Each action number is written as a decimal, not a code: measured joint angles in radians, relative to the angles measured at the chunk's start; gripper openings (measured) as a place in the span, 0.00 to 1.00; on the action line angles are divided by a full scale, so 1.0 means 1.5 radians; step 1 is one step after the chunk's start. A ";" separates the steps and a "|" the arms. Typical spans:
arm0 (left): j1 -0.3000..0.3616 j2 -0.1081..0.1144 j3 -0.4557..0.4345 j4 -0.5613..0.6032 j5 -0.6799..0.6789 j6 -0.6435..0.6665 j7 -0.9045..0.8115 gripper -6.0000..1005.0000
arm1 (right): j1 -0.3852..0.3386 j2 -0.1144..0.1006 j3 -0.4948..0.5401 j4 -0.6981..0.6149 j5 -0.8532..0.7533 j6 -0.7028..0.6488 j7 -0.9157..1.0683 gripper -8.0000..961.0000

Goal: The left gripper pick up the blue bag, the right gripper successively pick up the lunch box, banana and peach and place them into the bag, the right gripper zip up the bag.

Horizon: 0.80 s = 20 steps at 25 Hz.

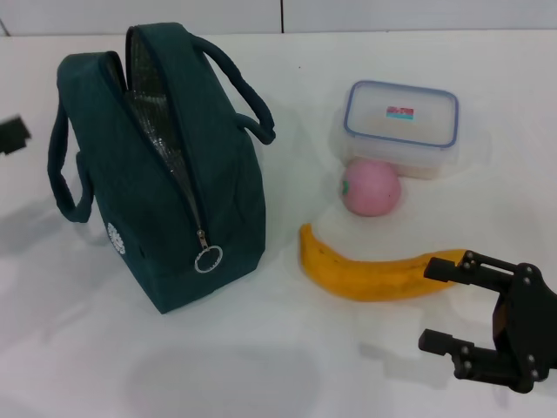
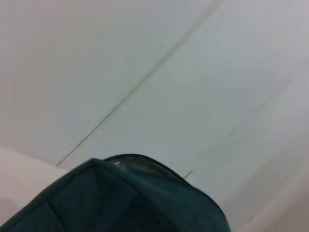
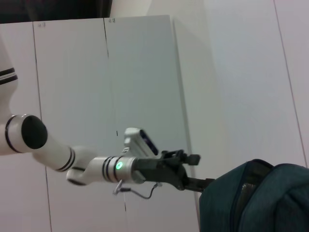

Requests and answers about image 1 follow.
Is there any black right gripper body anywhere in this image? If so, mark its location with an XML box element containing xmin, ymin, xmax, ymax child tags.
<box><xmin>490</xmin><ymin>262</ymin><xmax>557</xmax><ymax>384</ymax></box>

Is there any dark teal insulated lunch bag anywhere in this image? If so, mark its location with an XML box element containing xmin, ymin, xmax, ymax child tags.
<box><xmin>49</xmin><ymin>24</ymin><xmax>279</xmax><ymax>315</ymax></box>

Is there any pink toy apple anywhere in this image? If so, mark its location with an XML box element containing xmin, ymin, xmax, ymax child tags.
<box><xmin>338</xmin><ymin>158</ymin><xmax>402</xmax><ymax>217</ymax></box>

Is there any yellow banana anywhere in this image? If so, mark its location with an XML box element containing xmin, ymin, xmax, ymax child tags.
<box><xmin>298</xmin><ymin>222</ymin><xmax>469</xmax><ymax>303</ymax></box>

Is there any clear food container blue lid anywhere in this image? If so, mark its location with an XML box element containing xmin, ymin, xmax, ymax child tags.
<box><xmin>332</xmin><ymin>79</ymin><xmax>461</xmax><ymax>180</ymax></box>

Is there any silver zipper pull ring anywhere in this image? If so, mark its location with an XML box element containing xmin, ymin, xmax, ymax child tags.
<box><xmin>193</xmin><ymin>228</ymin><xmax>225</xmax><ymax>275</ymax></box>

